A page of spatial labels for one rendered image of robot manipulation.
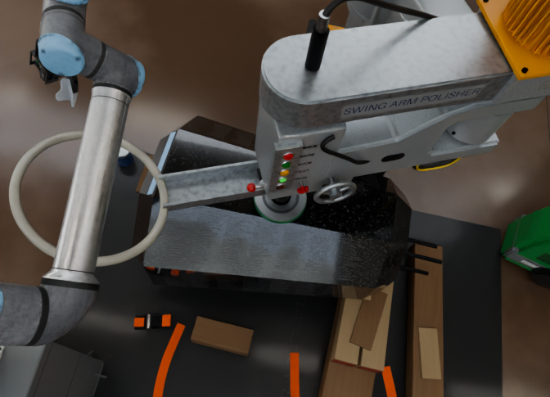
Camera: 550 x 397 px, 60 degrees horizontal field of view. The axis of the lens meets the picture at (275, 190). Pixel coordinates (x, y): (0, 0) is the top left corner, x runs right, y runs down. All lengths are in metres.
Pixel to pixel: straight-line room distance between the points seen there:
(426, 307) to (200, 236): 1.34
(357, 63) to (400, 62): 0.12
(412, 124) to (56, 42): 1.01
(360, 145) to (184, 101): 1.91
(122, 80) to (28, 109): 2.28
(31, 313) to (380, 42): 1.03
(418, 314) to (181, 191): 1.54
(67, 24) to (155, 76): 2.26
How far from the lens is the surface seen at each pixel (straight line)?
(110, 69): 1.18
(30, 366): 1.93
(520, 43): 1.49
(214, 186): 1.74
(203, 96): 3.27
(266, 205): 1.93
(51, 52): 1.13
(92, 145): 1.13
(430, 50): 1.39
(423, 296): 2.79
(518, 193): 3.45
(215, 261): 2.09
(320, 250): 2.03
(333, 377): 2.56
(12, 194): 1.63
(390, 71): 1.30
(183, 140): 2.13
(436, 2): 1.87
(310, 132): 1.33
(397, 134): 1.55
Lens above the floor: 2.65
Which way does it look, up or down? 65 degrees down
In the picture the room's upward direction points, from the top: 12 degrees clockwise
